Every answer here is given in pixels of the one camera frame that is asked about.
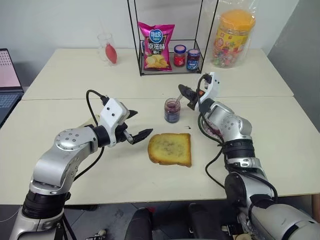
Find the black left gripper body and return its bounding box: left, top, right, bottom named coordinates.
left=114, top=115, right=134, bottom=144

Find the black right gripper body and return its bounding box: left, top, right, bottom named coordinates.
left=186, top=94, right=201, bottom=111

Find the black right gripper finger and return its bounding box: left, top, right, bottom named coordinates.
left=179, top=89, right=194, bottom=102
left=177, top=84, right=195, bottom=97

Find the open purple jam jar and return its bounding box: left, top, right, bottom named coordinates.
left=163, top=98, right=182, bottom=124

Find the blue label jam jar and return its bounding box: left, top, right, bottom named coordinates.
left=186, top=48, right=201, bottom=73

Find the red jam jar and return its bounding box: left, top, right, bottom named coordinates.
left=173, top=44, right=187, bottom=68

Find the toasted bread slice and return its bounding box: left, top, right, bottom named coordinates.
left=147, top=133, right=193, bottom=168

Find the jam-stained jar lid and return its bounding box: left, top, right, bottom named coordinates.
left=202, top=120, right=224, bottom=139

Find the pink potato chips bag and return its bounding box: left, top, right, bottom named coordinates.
left=137, top=21, right=176, bottom=73

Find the red item in glass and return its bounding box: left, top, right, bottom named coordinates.
left=104, top=42, right=119, bottom=65

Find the candy jar with orange lid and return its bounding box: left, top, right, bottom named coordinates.
left=211, top=9, right=257, bottom=69

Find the clear plastic bag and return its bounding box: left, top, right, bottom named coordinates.
left=204, top=0, right=259, bottom=70

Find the clear drinking glass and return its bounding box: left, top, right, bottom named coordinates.
left=97, top=32, right=120, bottom=67

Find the dark rounded shape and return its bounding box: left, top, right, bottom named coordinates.
left=187, top=202, right=215, bottom=240
left=126, top=207, right=156, bottom=240

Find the dark laptop computer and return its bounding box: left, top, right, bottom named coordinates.
left=0, top=48, right=25, bottom=129

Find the wooden table leg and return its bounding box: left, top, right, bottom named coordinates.
left=311, top=194, right=320, bottom=227

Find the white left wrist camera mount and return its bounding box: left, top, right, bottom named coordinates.
left=99, top=97, right=130, bottom=147

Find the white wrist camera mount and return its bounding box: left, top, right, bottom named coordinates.
left=198, top=71, right=222, bottom=111
left=99, top=97, right=130, bottom=147

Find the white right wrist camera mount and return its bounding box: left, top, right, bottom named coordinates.
left=198, top=71, right=222, bottom=111

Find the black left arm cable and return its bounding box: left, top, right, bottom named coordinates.
left=74, top=89, right=111, bottom=180

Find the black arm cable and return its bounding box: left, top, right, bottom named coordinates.
left=196, top=73, right=279, bottom=208
left=74, top=89, right=111, bottom=180

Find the black wire frame rack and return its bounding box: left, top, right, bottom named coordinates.
left=126, top=0, right=220, bottom=77

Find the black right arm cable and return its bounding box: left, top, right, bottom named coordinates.
left=196, top=73, right=279, bottom=208

